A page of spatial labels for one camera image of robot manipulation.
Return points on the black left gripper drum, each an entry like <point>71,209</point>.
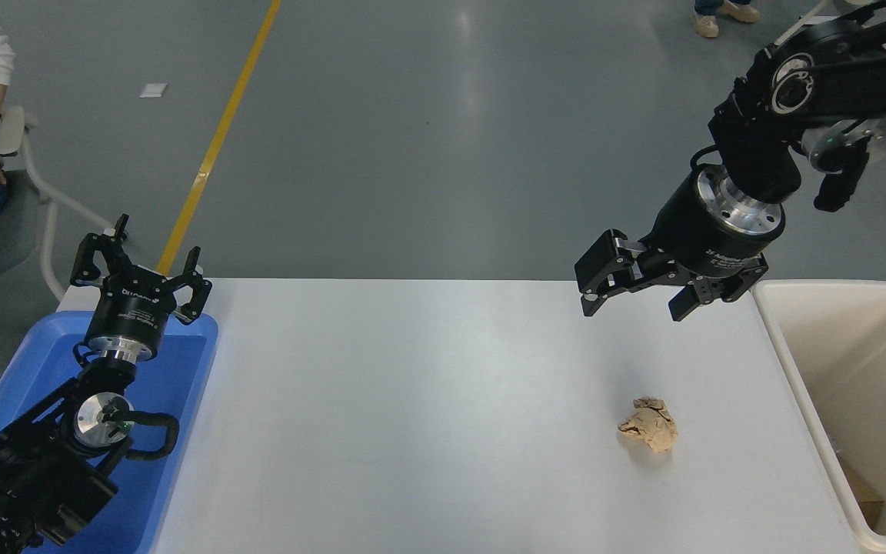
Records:
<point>131,312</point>

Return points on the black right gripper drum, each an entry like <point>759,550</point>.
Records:
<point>708,235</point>

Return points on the tan paper ball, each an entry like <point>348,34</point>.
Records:
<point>649,425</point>

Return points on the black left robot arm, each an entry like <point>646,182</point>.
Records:
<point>35,469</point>

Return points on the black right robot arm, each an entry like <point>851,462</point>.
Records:
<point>835,77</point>

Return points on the blue plastic tray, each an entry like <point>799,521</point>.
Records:
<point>174,369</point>

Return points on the large pale bin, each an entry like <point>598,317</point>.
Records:
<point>812,338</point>

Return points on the white grey chair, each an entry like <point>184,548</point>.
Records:
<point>12,127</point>

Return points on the white paper scrap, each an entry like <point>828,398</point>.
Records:
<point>153,90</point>

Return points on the standing person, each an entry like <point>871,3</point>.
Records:
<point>707,25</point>

